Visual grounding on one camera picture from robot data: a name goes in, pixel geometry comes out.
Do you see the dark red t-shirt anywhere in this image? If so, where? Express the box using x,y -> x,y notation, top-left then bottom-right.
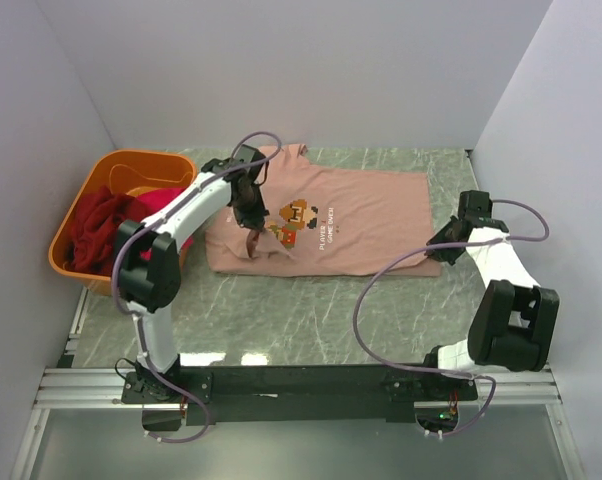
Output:
70,186 -> 149,276

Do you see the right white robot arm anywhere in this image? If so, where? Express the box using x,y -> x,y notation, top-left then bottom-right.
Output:
419,190 -> 560,399

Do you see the aluminium rail frame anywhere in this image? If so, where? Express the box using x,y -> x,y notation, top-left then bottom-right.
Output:
8,284 -> 187,480

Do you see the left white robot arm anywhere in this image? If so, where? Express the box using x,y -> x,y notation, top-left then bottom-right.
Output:
111,144 -> 274,402

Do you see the dusty pink printed t-shirt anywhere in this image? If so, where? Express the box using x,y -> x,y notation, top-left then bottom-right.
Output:
205,144 -> 434,277

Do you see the black base beam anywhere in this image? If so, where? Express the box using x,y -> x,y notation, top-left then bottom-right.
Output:
121,365 -> 478,431

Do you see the magenta t-shirt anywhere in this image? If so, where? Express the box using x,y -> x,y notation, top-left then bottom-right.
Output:
125,186 -> 195,256

